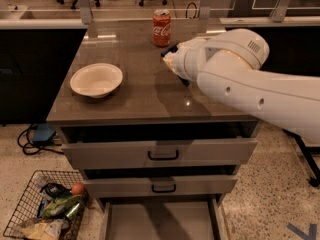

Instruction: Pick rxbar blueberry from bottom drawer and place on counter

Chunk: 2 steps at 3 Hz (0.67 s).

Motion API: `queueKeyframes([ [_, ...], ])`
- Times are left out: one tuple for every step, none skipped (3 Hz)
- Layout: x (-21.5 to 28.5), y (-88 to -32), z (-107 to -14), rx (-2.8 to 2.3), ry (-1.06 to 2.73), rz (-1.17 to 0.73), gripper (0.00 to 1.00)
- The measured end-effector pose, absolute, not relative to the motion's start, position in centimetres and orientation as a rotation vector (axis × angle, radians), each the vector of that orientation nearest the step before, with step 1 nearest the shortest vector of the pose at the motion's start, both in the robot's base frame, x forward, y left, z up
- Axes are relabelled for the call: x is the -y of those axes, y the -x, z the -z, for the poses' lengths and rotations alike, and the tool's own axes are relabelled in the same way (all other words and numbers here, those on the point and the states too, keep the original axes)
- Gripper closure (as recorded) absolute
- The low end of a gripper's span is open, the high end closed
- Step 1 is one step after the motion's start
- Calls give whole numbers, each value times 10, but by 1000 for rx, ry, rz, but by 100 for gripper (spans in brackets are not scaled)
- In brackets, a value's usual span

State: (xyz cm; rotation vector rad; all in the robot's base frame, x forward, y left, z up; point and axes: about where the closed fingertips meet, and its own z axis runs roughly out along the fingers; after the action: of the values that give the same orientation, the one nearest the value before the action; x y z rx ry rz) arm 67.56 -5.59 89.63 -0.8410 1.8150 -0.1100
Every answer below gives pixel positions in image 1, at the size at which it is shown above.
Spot green snack bag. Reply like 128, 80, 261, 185
40, 195, 81, 218

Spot bottom grey drawer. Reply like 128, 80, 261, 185
99, 196, 229, 240

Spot dark blue rxbar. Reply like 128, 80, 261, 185
161, 43, 190, 87

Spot orange round fruit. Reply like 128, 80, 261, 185
71, 182, 84, 195

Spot black snack packet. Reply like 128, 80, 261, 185
41, 183, 70, 198

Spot black floor cable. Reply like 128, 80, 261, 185
16, 123, 64, 156

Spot middle grey drawer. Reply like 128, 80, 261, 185
83, 175, 237, 198

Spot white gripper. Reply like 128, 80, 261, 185
163, 38, 211, 82

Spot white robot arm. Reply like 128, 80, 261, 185
162, 29, 320, 143

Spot yellow snack bag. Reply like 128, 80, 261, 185
21, 219, 64, 240

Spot black cart frame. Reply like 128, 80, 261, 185
294, 135, 320, 187

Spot grey drawer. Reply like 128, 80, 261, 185
62, 138, 257, 170
99, 196, 229, 240
83, 175, 237, 198

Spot black wire basket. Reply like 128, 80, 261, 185
3, 170, 88, 240

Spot green soda can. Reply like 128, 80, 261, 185
65, 203, 81, 221

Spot red coca-cola can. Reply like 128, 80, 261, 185
153, 9, 171, 47

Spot white paper bowl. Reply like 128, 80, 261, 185
70, 63, 123, 98

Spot blue foot pedal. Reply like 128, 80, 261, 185
32, 123, 56, 145

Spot grey drawer cabinet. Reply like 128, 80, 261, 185
45, 18, 272, 240

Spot top grey drawer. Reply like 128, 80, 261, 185
62, 138, 257, 170

